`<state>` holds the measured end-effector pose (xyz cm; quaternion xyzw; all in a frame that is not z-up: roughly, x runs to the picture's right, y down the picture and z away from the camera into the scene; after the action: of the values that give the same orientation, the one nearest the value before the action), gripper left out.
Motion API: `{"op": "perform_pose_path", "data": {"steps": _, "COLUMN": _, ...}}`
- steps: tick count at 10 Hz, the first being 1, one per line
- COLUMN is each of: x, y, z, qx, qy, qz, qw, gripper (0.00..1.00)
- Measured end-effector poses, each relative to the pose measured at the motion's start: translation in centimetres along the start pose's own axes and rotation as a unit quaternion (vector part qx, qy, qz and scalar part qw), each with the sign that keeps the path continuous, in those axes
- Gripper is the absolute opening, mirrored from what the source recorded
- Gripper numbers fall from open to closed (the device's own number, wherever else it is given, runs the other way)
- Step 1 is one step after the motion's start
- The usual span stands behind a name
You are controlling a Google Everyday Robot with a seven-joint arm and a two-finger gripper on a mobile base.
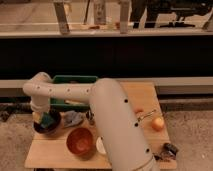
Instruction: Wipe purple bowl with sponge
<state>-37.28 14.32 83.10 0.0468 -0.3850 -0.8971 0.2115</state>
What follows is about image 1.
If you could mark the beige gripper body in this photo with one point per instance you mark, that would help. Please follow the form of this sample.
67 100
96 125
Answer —
38 110

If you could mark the green yellow sponge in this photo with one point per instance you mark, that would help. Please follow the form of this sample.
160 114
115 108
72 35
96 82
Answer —
46 122

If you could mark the purple bowl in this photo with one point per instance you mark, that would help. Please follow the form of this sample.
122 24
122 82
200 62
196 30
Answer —
56 116

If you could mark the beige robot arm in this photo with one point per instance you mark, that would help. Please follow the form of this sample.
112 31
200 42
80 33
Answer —
108 103

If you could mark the orange bowl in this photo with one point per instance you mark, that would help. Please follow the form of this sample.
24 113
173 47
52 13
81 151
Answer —
80 141

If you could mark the green tray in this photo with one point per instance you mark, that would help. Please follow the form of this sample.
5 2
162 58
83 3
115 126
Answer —
59 104

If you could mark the yellow banana in tray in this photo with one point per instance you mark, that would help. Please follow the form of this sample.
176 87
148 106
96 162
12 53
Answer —
73 102

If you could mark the grey crumpled cloth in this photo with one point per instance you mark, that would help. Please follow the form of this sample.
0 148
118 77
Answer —
72 118

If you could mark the small dark metal cup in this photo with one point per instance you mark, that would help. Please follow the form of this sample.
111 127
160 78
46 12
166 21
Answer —
90 118

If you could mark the wooden board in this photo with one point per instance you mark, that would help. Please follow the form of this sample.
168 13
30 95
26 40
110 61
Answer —
51 151

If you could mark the white cup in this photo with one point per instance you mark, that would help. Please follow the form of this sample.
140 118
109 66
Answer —
100 147

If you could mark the metal spoon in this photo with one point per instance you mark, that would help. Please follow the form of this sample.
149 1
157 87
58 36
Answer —
146 115

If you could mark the orange fruit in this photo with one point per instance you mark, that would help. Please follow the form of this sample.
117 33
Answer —
158 123

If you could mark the person in background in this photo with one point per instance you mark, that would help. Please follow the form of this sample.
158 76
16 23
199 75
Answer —
152 8

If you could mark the dark brown small object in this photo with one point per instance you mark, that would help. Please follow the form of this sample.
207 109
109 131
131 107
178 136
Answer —
168 153

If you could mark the office chair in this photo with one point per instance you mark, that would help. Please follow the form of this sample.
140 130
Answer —
184 9

